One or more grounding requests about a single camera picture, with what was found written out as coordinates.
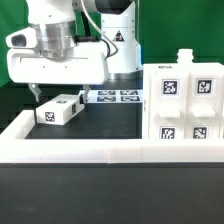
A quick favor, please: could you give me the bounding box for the large white cabinet body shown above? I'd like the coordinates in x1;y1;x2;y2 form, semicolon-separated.
142;49;224;140

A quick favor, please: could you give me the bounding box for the small white box part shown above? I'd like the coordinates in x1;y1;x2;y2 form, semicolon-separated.
36;94;84;125

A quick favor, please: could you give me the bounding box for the white marker base plate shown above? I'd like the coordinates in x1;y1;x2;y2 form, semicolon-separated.
88;89;143;104

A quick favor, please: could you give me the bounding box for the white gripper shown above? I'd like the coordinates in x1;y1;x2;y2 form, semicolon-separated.
6;27;109;104

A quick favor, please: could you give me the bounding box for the white cabinet door panel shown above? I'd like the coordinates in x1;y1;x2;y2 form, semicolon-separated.
187;72;222;140

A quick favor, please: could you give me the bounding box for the white U-shaped boundary frame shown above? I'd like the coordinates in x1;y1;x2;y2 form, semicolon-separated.
0;110;224;164

